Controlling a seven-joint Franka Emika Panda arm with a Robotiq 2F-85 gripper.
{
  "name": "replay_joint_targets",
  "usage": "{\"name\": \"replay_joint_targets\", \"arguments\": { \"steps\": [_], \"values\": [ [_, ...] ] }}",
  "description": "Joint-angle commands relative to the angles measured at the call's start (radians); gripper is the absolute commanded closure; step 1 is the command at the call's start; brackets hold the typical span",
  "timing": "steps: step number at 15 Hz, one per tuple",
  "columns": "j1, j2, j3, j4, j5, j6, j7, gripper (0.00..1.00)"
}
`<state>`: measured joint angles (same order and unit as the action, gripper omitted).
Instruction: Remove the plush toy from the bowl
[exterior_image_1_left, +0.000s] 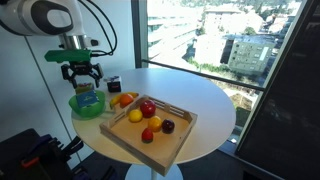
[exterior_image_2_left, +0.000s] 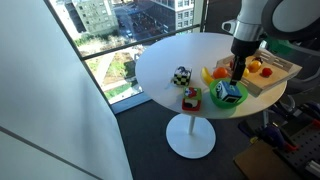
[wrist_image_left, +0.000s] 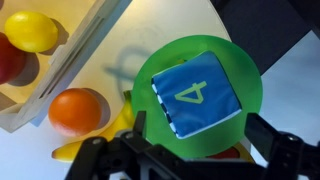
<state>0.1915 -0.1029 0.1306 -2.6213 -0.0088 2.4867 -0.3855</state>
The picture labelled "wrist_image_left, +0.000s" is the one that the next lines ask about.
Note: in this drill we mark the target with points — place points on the green plastic bowl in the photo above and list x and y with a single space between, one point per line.
240 66

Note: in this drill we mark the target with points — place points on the yellow toy banana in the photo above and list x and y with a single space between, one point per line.
115 128

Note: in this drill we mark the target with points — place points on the blue number plush cube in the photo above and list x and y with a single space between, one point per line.
196 96

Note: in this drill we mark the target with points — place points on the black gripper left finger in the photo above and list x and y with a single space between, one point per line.
100 156

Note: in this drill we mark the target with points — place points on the red toy apple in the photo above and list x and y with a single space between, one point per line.
10 60

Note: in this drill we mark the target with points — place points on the light wooden tray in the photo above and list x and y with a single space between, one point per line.
66 63

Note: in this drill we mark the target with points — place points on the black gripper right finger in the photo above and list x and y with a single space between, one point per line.
290 156

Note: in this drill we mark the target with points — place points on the orange toy fruit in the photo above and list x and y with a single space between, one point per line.
75 111

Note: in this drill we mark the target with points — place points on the yellow toy lemon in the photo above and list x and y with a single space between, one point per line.
31 31

